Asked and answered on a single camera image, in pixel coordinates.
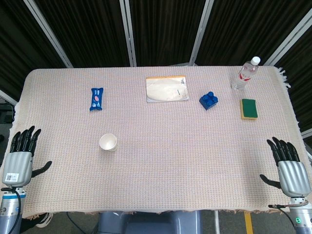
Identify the blue toy building block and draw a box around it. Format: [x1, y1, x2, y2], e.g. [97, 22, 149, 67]
[199, 91, 219, 111]

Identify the pink woven tablecloth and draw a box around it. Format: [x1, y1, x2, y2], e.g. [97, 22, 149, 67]
[8, 65, 312, 219]

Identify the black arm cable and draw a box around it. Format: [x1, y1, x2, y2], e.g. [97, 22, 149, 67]
[268, 204, 297, 227]
[0, 187, 22, 234]

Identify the black white shoe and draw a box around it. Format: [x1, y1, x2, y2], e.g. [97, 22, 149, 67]
[36, 212, 54, 229]

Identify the beige notebook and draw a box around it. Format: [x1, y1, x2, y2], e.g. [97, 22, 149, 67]
[145, 75, 190, 103]

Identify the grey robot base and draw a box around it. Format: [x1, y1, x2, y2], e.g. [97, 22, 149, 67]
[97, 210, 203, 234]

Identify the blue snack packet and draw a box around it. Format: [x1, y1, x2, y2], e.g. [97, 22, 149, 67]
[89, 87, 105, 112]

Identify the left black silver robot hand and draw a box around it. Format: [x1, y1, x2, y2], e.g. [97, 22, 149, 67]
[1, 126, 53, 188]

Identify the white paper cup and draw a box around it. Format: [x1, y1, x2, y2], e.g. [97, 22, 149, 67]
[99, 133, 117, 152]

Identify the clear plastic water bottle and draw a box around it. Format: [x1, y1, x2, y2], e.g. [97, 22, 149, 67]
[230, 56, 261, 91]

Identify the black floor cable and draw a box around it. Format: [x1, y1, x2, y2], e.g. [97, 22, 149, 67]
[66, 212, 98, 234]

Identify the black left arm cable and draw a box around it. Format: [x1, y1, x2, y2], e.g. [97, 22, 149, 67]
[0, 187, 22, 234]

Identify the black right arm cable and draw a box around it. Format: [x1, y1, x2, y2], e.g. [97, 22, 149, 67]
[268, 204, 297, 227]

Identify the green yellow sponge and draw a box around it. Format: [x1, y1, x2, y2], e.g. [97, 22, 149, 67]
[239, 98, 258, 121]

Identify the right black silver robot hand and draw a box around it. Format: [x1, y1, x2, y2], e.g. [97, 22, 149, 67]
[259, 136, 312, 197]

